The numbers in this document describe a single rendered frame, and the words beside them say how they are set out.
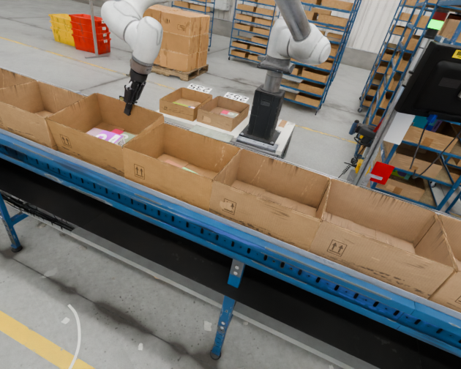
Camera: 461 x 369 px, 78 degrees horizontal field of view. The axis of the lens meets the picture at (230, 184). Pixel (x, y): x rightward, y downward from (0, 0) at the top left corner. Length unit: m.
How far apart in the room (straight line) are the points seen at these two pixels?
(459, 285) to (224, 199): 0.76
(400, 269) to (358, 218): 0.31
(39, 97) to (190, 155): 0.93
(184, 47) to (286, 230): 4.96
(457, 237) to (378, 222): 0.27
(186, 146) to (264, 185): 0.41
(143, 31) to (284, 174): 0.79
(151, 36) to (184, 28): 4.38
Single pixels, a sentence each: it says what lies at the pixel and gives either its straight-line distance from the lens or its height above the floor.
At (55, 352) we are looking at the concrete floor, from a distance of 1.87.
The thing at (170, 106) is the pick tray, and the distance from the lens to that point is 2.21.
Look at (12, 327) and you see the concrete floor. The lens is 2.01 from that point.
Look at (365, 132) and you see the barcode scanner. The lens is 1.76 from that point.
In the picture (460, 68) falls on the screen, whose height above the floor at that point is 1.48.
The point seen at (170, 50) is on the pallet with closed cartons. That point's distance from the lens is 5.83.
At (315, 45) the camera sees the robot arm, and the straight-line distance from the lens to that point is 1.75.
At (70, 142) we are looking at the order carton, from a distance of 1.41.
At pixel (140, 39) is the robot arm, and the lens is 1.29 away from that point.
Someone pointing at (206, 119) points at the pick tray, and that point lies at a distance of 2.13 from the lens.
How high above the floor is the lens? 1.62
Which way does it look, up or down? 35 degrees down
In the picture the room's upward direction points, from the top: 10 degrees clockwise
